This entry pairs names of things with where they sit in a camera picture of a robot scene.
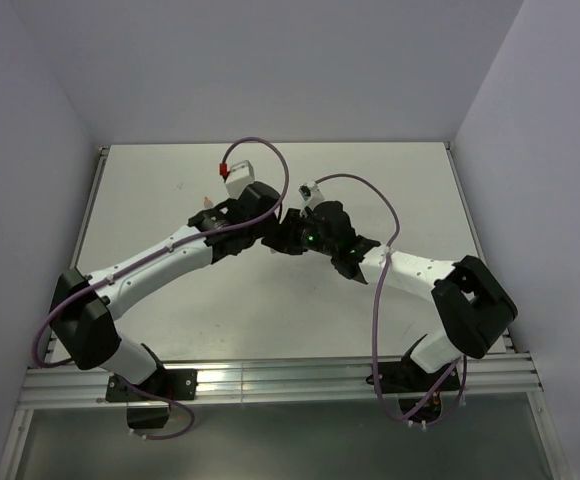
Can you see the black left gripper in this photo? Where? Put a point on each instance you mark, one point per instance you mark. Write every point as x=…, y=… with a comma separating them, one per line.
x=271, y=222

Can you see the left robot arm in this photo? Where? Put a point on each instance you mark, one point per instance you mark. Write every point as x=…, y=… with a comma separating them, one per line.
x=88, y=306

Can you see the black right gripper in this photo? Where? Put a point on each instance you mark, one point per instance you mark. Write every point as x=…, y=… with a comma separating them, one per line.
x=285, y=239

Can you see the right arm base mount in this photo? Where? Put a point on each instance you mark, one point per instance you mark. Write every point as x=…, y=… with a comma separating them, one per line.
x=425, y=399

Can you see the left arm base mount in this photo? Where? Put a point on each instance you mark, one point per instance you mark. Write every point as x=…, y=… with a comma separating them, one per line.
x=151, y=404

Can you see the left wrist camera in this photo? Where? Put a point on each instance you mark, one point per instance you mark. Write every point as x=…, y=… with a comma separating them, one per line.
x=237, y=177

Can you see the aluminium rail frame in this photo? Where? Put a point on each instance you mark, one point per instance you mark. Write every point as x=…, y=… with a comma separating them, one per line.
x=290, y=418

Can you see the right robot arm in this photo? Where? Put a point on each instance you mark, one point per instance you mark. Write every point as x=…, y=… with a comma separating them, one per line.
x=473, y=307

